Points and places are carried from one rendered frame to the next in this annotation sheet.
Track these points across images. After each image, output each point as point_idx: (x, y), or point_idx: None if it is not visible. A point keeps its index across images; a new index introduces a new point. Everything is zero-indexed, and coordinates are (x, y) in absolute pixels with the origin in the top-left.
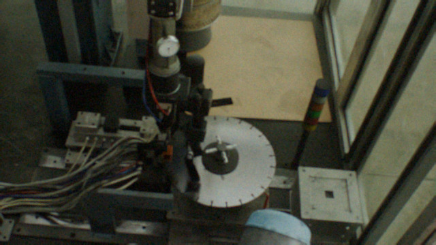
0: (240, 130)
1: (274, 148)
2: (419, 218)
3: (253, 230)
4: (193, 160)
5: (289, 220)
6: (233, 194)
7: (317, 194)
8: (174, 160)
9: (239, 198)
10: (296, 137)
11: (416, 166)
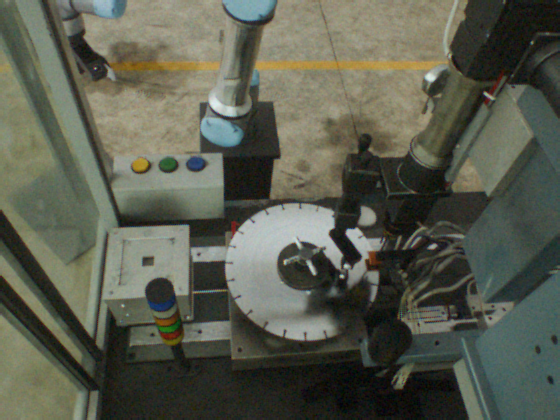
0: (282, 316)
1: (215, 397)
2: (78, 88)
3: None
4: (337, 256)
5: None
6: (276, 218)
7: (164, 259)
8: (360, 251)
9: (268, 215)
10: None
11: (74, 77)
